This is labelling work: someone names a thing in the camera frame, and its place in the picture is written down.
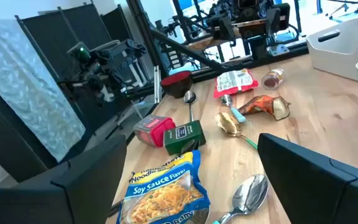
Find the red snack packet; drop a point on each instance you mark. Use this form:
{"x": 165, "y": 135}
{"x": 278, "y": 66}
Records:
{"x": 235, "y": 82}

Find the black room divider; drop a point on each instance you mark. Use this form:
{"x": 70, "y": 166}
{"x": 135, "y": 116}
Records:
{"x": 54, "y": 34}

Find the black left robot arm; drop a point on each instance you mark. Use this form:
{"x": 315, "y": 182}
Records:
{"x": 117, "y": 62}

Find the blue yellow ramen packet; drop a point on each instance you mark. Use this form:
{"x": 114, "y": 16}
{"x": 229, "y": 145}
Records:
{"x": 163, "y": 196}

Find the red bowl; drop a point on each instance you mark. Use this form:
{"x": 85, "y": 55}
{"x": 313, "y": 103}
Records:
{"x": 176, "y": 84}

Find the orange foil pouch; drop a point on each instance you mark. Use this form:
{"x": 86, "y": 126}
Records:
{"x": 259, "y": 104}

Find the small glass spice jar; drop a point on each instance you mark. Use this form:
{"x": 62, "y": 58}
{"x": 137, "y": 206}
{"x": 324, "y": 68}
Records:
{"x": 272, "y": 80}

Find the plain silver spoon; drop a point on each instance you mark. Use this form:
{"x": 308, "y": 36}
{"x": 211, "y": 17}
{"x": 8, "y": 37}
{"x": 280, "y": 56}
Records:
{"x": 189, "y": 97}

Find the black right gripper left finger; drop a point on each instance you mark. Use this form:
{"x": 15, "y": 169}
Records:
{"x": 57, "y": 202}

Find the black robot workstation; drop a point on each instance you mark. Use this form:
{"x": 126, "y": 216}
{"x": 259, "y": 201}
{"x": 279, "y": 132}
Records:
{"x": 247, "y": 18}

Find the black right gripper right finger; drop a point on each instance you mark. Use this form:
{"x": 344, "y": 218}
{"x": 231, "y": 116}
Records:
{"x": 315, "y": 193}

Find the red patterned paprika tin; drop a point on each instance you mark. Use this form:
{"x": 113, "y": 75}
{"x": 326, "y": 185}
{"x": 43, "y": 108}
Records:
{"x": 154, "y": 130}

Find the silver bubble foil sheet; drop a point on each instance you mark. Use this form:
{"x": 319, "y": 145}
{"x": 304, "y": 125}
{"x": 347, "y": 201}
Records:
{"x": 20, "y": 87}

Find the silver spice tin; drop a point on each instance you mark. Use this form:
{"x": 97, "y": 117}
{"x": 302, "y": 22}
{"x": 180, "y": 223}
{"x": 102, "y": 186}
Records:
{"x": 182, "y": 135}

